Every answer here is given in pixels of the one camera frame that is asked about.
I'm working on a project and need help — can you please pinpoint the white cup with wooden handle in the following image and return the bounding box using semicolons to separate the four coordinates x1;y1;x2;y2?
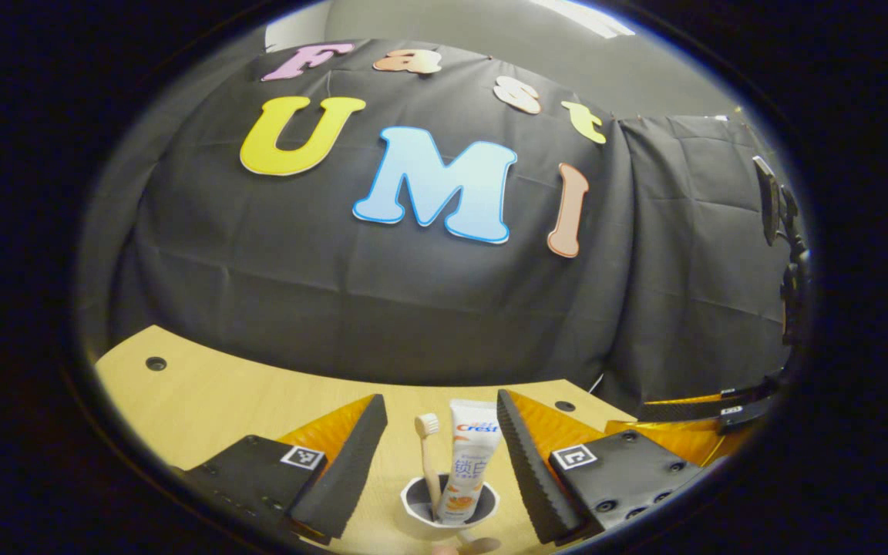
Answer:
400;473;503;555

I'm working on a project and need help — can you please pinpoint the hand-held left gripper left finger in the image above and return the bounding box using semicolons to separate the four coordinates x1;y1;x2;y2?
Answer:
182;394;389;544

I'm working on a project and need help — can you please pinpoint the white toothpaste tube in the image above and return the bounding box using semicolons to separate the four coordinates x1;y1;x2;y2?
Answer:
436;399;504;527

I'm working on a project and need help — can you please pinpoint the cream toothbrush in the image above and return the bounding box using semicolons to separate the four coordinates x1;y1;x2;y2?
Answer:
413;412;446;522

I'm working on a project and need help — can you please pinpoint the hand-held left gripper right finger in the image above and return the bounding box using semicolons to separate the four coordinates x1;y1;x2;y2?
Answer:
496;388;711;547

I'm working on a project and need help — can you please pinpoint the wooden desktop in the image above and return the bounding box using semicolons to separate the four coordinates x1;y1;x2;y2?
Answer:
94;324;639;555

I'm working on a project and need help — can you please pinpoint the black backdrop cloth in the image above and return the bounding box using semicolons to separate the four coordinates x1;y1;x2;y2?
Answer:
76;37;801;419

